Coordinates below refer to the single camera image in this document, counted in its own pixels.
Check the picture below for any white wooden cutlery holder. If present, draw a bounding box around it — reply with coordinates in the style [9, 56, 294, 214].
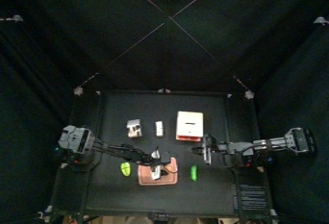
[125, 118, 143, 138]

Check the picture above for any pink plastic tray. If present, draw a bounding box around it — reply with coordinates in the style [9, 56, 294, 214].
[136, 156, 180, 187]

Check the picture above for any white text label sticker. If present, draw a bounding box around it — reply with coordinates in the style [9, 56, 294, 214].
[237, 183, 269, 212]

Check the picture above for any small wooden picture block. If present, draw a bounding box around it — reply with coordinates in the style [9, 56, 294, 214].
[154, 120, 164, 137]

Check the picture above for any thin diagonal frame cord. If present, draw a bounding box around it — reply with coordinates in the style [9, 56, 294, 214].
[79, 0, 227, 87]
[119, 0, 250, 91]

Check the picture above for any green toy vegetable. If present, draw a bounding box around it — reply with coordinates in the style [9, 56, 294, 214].
[188, 164, 199, 183]
[119, 162, 132, 178]

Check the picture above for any wooden box red drawer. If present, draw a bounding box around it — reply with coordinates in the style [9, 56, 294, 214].
[175, 111, 206, 142]

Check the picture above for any vertical metal frame pole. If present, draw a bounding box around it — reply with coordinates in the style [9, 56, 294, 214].
[163, 0, 170, 91]

